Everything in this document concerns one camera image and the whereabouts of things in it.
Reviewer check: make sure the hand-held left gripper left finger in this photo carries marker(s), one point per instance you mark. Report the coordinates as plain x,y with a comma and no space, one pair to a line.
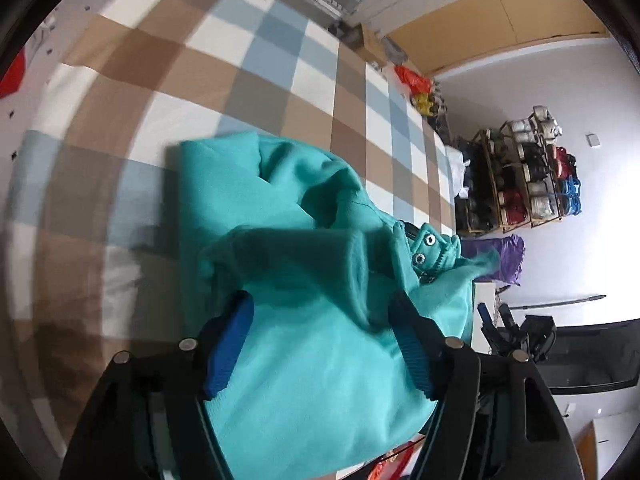
230,345

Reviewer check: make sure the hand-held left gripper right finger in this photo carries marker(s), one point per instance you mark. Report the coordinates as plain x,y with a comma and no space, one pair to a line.
412,355

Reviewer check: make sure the teal sweatshirt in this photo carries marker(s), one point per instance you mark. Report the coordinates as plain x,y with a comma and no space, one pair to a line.
310,385

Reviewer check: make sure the purple bag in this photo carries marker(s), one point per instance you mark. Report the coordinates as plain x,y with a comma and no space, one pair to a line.
500,255

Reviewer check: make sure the grey metal rod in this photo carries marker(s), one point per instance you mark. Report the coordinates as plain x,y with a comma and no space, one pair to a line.
560,302

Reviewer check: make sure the black flat panel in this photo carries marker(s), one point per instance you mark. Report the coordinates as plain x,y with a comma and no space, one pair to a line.
595,355

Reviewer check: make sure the white bag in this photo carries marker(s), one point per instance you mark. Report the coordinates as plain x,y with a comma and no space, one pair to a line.
457,167

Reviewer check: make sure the wooden shoe rack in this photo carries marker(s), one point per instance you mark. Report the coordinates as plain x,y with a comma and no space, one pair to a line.
520,185

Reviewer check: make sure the yellow plastic bag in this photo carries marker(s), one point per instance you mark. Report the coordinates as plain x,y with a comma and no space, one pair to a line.
424,104

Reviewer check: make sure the checkered blanket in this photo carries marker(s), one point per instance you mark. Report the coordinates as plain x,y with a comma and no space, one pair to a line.
200,85

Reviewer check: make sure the red plastic bag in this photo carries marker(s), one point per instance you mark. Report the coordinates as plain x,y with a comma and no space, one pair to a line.
412,80

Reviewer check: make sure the wooden door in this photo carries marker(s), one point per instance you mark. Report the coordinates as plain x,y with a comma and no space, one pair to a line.
500,20

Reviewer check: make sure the red cloth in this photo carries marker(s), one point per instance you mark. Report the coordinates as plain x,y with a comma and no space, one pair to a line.
12,75

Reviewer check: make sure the white wall switch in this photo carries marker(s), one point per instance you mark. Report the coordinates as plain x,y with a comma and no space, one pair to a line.
593,140

